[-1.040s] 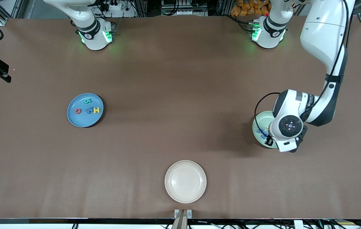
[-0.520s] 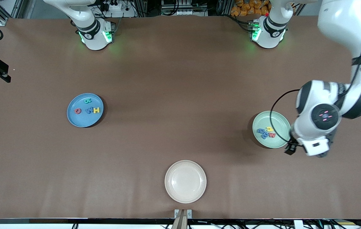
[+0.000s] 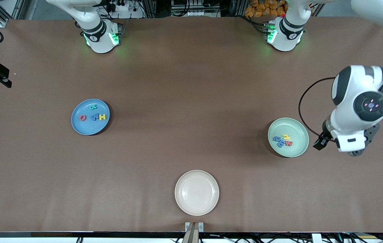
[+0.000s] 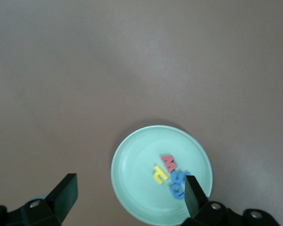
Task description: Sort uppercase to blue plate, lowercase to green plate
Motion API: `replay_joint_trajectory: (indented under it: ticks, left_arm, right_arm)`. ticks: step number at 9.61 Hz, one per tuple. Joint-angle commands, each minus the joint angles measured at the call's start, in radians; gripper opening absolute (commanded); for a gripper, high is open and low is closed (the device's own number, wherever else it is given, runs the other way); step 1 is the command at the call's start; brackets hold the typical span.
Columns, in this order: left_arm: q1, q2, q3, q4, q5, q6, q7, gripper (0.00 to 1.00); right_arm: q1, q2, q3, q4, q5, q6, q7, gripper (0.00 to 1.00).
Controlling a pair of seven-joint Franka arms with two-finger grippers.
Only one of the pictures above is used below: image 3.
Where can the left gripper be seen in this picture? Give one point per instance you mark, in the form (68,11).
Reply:
(323,140)

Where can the red foam lowercase w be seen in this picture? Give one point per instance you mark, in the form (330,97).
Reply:
(289,143)

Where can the blue foam lowercase m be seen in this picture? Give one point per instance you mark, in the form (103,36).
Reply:
(281,144)

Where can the pink foam letter Q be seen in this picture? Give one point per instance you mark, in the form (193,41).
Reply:
(80,118)

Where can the blue foam letter M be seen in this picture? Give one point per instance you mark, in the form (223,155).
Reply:
(94,117)

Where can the yellow foam letter H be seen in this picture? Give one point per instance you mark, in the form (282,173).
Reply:
(102,117)

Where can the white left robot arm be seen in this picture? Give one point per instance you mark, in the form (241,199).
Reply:
(350,98)

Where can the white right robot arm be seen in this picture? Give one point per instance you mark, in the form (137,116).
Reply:
(100,40)

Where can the green plate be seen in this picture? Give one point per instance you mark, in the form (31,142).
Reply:
(292,126)

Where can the blue plate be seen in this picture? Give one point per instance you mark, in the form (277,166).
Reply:
(90,130)

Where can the beige plate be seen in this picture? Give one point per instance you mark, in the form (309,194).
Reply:
(196,192)

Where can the brown table cover sheet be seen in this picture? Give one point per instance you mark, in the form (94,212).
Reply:
(43,185)

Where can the white power strip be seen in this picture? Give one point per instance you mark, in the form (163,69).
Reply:
(120,6)

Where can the bag of orange items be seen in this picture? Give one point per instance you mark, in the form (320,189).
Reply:
(262,8)

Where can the black electronics box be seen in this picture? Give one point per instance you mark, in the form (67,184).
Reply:
(195,6)

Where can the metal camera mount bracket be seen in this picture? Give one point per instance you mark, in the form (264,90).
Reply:
(193,233)

